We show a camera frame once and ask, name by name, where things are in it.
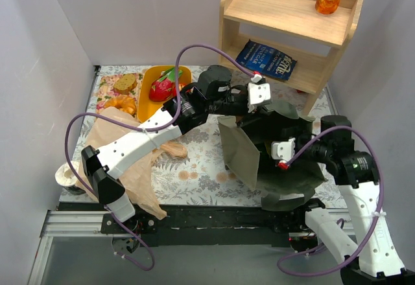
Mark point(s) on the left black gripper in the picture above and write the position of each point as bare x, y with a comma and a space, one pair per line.
250, 115

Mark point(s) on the red pepper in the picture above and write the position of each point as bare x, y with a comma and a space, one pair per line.
164, 87

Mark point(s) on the blue chips bag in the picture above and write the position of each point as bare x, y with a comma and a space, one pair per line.
266, 60

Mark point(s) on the dark green tote bag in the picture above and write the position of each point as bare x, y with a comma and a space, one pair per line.
247, 151

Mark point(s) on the yellow plastic bin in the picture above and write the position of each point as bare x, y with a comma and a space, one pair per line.
146, 108

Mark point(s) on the slice of bread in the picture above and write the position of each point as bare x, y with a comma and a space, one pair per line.
125, 84

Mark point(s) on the bundt cake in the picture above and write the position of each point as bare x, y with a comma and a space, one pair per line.
123, 103

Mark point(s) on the orange plastic grocery bag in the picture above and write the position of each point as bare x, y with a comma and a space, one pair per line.
118, 157

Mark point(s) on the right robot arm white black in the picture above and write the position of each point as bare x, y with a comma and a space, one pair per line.
371, 258

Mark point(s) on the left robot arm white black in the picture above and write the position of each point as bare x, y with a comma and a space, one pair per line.
188, 108

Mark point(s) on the wooden shelf unit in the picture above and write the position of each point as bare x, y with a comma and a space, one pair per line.
296, 18

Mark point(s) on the floral rectangular tray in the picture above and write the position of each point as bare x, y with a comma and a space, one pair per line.
106, 91

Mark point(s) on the tape roll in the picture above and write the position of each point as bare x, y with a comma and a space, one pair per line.
65, 177

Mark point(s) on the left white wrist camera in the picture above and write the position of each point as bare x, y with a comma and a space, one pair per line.
259, 93

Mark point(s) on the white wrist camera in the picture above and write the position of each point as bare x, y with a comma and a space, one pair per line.
259, 93
282, 152

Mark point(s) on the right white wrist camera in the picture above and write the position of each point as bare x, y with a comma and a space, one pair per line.
282, 152

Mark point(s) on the aluminium frame rail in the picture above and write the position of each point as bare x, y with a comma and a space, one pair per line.
88, 224

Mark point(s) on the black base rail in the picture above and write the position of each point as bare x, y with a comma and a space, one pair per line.
208, 225

